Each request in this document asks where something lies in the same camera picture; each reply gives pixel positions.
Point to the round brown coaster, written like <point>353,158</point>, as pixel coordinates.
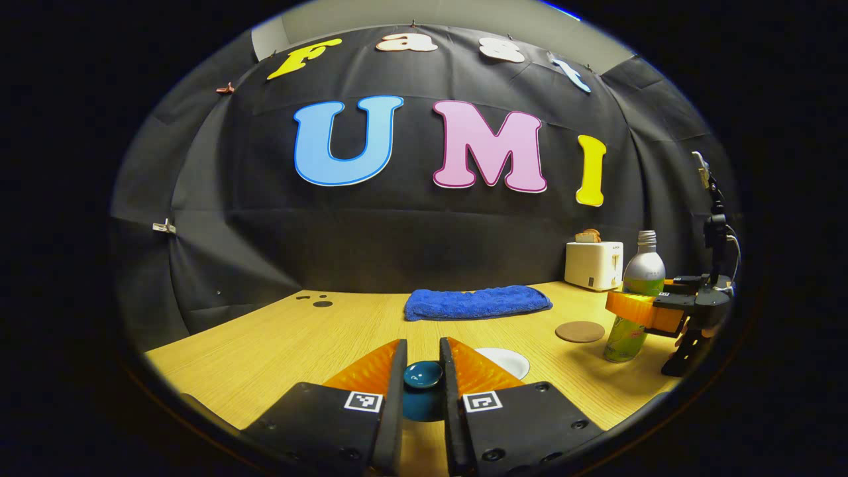
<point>580,332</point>

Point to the ceramic teacup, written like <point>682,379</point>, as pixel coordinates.
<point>510,363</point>

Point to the red clip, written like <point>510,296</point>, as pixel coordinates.
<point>226,88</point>

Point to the blue towel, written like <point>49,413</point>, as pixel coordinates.
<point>477,303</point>

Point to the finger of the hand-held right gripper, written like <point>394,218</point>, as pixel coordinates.
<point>689,286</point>
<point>636,306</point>

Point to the white toaster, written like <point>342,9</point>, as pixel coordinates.
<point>593,265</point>

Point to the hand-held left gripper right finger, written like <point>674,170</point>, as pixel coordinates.
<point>449,417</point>

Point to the silver metal clip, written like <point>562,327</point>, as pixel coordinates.
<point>164,227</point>

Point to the black backdrop cloth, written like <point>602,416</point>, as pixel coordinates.
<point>397,238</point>

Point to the green label water bottle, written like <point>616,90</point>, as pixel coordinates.
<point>642,271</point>

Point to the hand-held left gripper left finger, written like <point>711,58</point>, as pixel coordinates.
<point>396,411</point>

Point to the toast slice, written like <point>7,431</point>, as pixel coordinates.
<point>587,236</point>

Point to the teal teacup lid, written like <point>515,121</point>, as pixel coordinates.
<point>423,377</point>

